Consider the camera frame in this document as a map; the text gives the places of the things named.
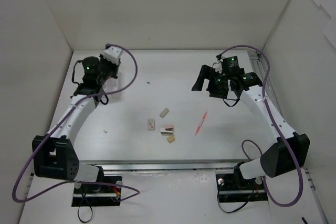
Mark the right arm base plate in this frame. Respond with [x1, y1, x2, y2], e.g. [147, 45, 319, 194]
[215, 173, 268, 203]

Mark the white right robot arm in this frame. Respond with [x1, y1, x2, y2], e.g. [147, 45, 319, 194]
[192, 56, 310, 188]

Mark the aluminium rail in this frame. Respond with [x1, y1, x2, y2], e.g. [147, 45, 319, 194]
[247, 50, 300, 168]
[80, 158, 248, 172]

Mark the pink black eraser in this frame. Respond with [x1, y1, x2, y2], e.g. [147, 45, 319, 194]
[160, 125, 174, 135]

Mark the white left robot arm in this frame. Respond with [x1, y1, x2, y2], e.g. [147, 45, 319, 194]
[32, 54, 120, 193]

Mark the beige long eraser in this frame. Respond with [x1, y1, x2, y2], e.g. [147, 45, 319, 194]
[159, 108, 169, 118]

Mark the white eraser red label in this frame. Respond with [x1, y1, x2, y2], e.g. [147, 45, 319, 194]
[148, 119, 155, 131]

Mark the aluminium rail right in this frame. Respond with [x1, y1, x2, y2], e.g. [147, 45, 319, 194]
[247, 50, 300, 168]

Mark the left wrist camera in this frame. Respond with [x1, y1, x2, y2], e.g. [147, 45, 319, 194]
[101, 44, 123, 66]

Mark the white compartment organizer box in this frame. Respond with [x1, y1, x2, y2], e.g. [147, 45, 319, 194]
[103, 72, 123, 102]

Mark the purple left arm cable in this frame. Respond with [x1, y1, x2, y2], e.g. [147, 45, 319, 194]
[12, 43, 141, 204]

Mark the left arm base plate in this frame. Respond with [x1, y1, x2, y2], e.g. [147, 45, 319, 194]
[71, 176, 122, 207]

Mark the small tan eraser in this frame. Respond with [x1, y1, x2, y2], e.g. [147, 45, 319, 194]
[167, 136, 175, 143]

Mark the pink pen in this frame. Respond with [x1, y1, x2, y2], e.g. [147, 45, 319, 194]
[195, 111, 207, 136]

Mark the aluminium rail front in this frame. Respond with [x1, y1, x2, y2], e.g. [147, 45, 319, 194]
[80, 158, 248, 172]

